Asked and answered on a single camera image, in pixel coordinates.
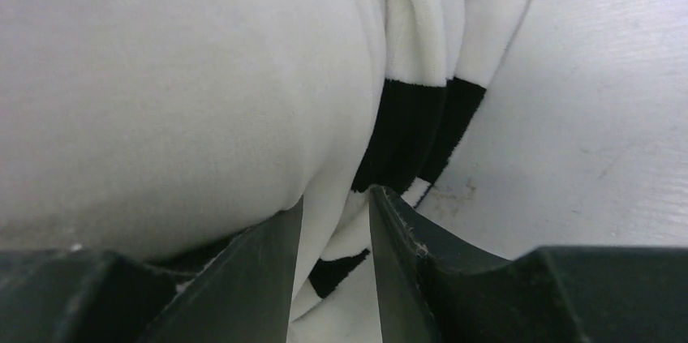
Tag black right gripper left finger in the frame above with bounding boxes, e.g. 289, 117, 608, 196
1, 204, 303, 342

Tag black white striped pillowcase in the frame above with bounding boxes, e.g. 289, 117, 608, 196
290, 0, 530, 320

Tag white pillow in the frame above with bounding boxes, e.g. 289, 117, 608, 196
1, 0, 385, 264

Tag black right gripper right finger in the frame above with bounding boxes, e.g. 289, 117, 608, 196
370, 186, 687, 342

